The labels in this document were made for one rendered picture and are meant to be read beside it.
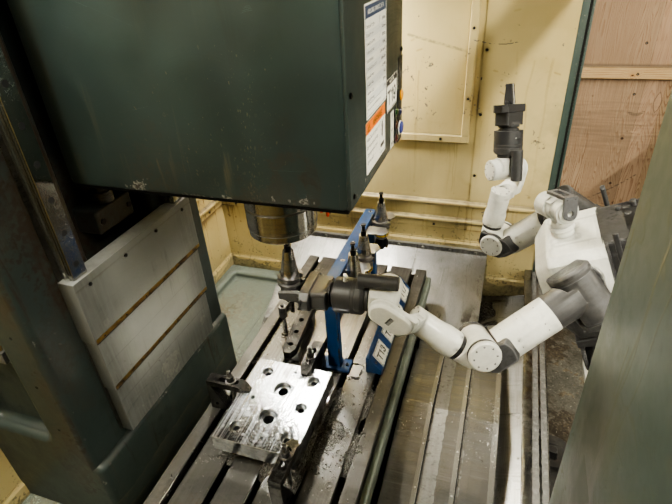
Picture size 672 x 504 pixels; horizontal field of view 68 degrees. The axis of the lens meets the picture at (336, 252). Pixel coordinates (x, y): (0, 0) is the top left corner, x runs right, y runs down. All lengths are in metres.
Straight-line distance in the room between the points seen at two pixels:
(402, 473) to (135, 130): 1.14
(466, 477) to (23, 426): 1.24
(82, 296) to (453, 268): 1.48
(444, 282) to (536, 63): 0.90
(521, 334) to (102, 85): 1.03
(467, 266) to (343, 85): 1.48
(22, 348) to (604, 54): 3.38
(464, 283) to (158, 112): 1.50
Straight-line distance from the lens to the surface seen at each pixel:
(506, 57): 1.95
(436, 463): 1.60
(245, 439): 1.36
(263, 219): 1.07
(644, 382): 0.68
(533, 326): 1.26
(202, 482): 1.43
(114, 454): 1.61
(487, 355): 1.23
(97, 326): 1.36
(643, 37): 3.72
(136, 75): 1.04
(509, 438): 1.79
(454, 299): 2.13
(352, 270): 1.41
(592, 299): 1.28
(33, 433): 1.66
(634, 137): 3.88
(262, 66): 0.89
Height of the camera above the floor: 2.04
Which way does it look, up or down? 32 degrees down
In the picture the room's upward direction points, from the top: 4 degrees counter-clockwise
